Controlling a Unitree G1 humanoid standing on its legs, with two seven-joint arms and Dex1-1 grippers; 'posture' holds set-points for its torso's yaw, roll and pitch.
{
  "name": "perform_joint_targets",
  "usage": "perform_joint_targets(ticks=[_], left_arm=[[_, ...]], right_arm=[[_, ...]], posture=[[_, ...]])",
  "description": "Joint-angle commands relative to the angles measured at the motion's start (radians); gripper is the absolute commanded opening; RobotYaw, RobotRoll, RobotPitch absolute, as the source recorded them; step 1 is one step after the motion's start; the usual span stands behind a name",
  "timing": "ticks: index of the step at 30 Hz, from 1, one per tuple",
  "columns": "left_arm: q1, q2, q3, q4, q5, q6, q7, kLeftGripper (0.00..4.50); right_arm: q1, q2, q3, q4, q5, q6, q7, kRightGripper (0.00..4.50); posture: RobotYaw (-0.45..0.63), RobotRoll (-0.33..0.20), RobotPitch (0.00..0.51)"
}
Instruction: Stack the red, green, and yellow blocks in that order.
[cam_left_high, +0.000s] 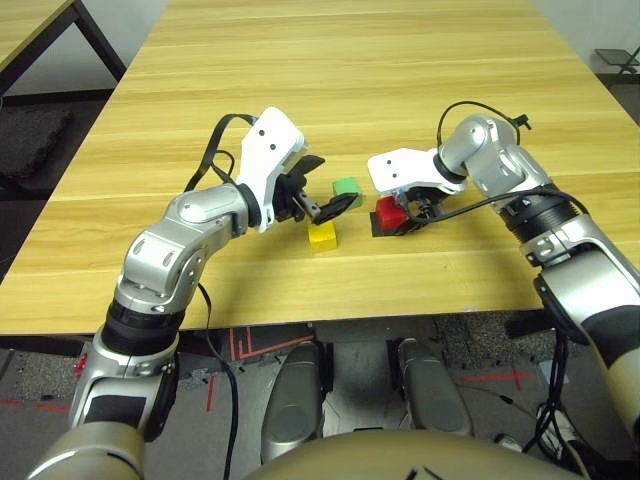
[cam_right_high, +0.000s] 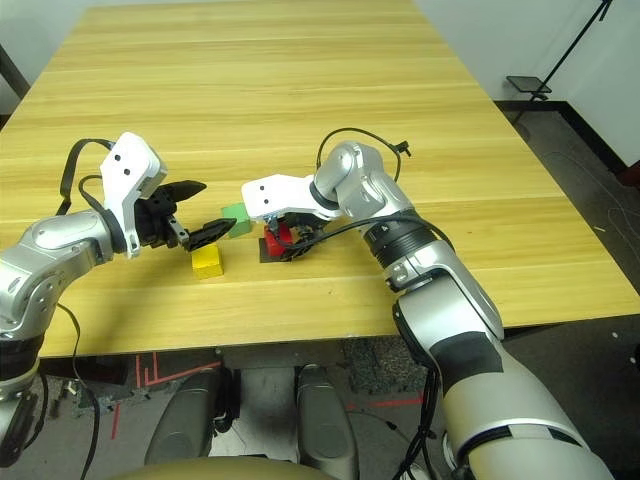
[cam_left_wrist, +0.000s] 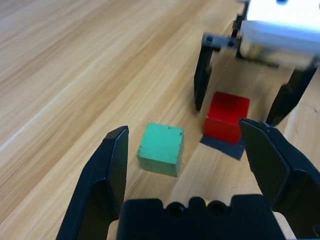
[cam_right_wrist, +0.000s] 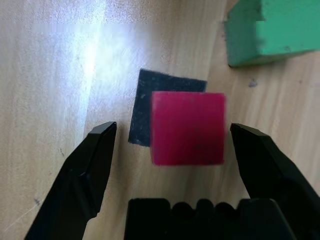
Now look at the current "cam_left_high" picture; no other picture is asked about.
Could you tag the wooden side table black frame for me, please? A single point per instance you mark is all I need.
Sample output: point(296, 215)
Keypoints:
point(30, 20)

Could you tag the black table foot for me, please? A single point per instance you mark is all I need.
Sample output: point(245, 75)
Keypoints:
point(525, 325)

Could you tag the small red floor object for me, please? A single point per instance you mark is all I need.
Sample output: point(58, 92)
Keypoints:
point(81, 364)

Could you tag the black foam cushion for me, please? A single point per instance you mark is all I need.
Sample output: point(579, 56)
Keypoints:
point(30, 140)

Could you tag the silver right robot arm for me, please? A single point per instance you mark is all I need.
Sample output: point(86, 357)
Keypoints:
point(565, 235)

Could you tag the black square pad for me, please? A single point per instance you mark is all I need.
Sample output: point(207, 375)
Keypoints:
point(375, 227)

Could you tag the grey robot right leg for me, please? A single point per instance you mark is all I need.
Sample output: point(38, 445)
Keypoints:
point(432, 395)

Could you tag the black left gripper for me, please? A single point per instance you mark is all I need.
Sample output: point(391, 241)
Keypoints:
point(292, 200)

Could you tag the black tripod stand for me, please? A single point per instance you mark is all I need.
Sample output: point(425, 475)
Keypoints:
point(631, 62)

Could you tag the grey robot left leg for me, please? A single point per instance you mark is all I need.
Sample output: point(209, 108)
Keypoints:
point(292, 400)

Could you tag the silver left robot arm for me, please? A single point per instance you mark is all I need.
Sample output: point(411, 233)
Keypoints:
point(165, 250)

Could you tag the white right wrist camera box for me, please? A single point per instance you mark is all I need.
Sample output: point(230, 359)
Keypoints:
point(405, 167)

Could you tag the grey square floor pad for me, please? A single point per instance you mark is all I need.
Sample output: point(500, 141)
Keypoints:
point(545, 371)

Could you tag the tan robot torso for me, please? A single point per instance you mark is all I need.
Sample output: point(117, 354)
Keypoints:
point(400, 457)

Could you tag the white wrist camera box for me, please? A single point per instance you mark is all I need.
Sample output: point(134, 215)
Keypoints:
point(267, 150)
point(405, 167)

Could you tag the yellow wooden block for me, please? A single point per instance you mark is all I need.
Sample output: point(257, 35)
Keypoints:
point(322, 237)

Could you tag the dark speckled floor mat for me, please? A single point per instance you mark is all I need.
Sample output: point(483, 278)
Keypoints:
point(475, 335)

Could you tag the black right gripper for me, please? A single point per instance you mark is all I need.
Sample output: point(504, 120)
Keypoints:
point(427, 200)

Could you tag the black tray on stand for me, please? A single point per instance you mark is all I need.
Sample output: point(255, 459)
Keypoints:
point(611, 55)

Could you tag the grey robot leg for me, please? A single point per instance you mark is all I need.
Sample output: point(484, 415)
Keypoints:
point(292, 400)
point(432, 395)

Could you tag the red wooden block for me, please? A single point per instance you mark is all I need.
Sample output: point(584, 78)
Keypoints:
point(390, 215)

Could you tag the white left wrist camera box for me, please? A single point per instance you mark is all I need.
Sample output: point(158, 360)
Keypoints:
point(267, 150)

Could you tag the green wooden block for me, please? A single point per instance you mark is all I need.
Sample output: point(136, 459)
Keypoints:
point(347, 189)

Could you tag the white sneaker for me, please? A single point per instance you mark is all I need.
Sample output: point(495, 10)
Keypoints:
point(509, 442)
point(555, 430)

